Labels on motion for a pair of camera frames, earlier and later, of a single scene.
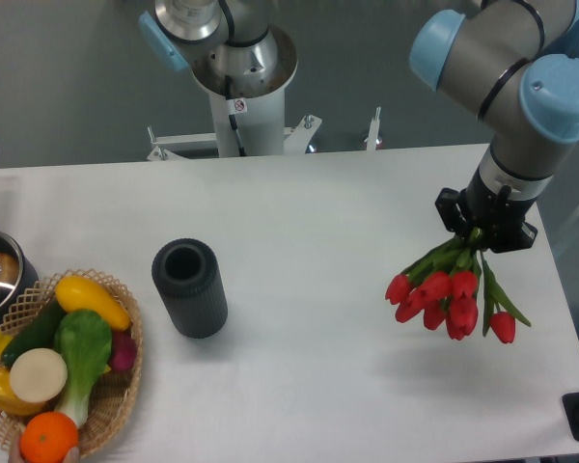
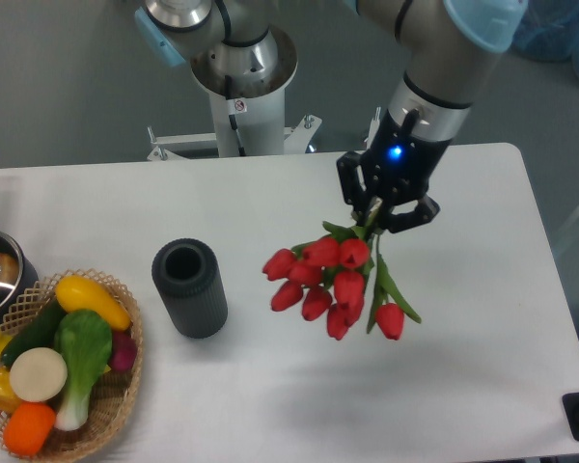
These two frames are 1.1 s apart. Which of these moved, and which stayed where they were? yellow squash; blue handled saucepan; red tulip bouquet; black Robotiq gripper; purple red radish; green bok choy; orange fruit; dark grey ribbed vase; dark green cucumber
Moved: black Robotiq gripper; red tulip bouquet; orange fruit
Stayed: purple red radish; dark grey ribbed vase; dark green cucumber; green bok choy; yellow squash; blue handled saucepan
